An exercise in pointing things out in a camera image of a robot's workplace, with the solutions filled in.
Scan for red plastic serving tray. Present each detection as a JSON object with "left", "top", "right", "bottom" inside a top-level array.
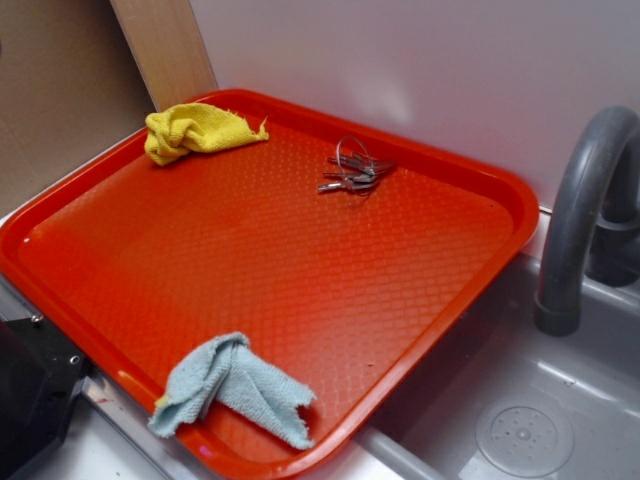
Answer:
[{"left": 1, "top": 90, "right": 538, "bottom": 479}]

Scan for light blue crumpled cloth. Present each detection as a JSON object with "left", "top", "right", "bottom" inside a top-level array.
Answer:
[{"left": 148, "top": 332, "right": 316, "bottom": 450}]

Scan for yellow crumpled cloth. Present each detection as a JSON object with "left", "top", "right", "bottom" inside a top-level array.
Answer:
[{"left": 144, "top": 103, "right": 269, "bottom": 166}]

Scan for grey plastic sink basin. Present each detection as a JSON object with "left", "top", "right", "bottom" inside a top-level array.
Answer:
[{"left": 352, "top": 251, "right": 640, "bottom": 480}]

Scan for wooden board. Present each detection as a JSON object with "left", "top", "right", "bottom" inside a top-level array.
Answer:
[{"left": 111, "top": 0, "right": 218, "bottom": 111}]

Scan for grey curved faucet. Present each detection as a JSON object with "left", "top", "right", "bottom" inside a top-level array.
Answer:
[{"left": 535, "top": 106, "right": 639, "bottom": 336}]

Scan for round sink drain cover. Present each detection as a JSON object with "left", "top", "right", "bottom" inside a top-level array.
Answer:
[{"left": 475, "top": 395, "right": 574, "bottom": 479}]

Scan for silver keys on ring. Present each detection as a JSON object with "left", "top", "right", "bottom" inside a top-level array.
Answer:
[{"left": 316, "top": 135, "right": 398, "bottom": 196}]

